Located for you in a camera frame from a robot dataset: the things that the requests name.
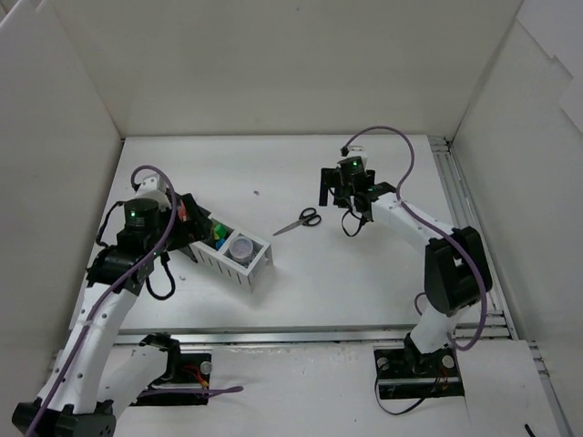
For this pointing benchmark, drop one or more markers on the aluminium rail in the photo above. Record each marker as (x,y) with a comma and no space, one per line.
(255,338)
(530,406)

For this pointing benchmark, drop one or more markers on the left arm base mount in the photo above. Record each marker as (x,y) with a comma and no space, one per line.
(186,380)

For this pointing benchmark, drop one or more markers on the white slotted desk organizer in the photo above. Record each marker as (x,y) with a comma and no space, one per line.
(247,275)

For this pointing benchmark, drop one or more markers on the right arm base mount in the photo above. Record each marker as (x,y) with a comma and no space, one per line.
(399,388)

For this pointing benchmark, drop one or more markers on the aluminium rail right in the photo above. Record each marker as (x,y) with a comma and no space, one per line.
(530,406)

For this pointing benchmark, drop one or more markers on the clear jar of paper clips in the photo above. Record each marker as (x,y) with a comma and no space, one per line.
(241,249)

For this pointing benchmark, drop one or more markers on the black handled scissors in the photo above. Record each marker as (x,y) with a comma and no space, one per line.
(309,217)

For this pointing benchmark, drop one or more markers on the orange brown pen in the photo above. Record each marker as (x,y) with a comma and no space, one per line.
(182,213)

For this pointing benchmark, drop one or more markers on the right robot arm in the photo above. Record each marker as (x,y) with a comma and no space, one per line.
(456,272)

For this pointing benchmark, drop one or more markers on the aluminium rail front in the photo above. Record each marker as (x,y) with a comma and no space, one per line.
(255,338)

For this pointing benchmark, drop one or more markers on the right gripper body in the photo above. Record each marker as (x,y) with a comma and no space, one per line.
(342,183)

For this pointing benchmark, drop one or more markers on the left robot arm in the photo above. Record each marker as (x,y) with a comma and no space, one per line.
(78,399)

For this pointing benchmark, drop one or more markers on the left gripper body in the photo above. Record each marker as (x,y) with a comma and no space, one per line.
(192,223)

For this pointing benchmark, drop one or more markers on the green highlighter marker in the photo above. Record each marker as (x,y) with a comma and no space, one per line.
(221,230)

